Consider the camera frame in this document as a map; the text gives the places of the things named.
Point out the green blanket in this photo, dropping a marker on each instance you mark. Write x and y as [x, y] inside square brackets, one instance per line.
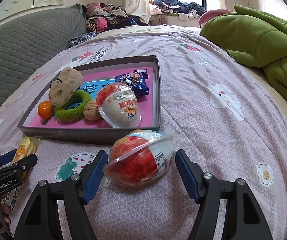
[253, 35]

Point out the red white egg-shaped package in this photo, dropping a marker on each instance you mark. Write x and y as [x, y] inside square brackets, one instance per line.
[136, 160]
[118, 105]

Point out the walnut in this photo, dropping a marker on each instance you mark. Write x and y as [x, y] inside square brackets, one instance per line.
[91, 111]

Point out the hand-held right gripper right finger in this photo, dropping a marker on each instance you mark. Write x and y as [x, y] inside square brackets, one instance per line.
[187, 177]

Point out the tangerine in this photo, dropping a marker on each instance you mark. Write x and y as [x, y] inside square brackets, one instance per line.
[45, 109]

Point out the grey cardboard box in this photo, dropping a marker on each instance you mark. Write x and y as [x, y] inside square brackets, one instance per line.
[71, 133]

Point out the grey quilted headboard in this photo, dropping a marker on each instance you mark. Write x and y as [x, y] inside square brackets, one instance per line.
[21, 55]

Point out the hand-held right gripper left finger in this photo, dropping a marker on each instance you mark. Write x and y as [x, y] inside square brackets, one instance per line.
[96, 175]

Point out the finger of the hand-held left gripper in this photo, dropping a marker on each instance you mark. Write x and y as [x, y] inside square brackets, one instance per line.
[7, 157]
[26, 163]

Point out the yellow snack packet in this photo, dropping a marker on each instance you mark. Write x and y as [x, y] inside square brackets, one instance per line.
[24, 146]

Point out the pile of dark clothes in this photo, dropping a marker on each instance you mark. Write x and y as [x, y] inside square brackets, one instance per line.
[178, 6]

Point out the blue cookie packet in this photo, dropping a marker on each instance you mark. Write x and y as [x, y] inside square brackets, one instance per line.
[133, 80]

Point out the pink printed bed sheet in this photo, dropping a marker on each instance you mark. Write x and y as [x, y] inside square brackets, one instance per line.
[196, 130]

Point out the pile of colourful clothes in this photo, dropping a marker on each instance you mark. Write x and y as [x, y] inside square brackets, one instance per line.
[108, 17]

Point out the pink pillow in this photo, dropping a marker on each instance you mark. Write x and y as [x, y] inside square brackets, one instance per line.
[208, 16]

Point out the dark patterned cloth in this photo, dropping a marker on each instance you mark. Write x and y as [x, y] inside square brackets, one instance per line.
[82, 39]

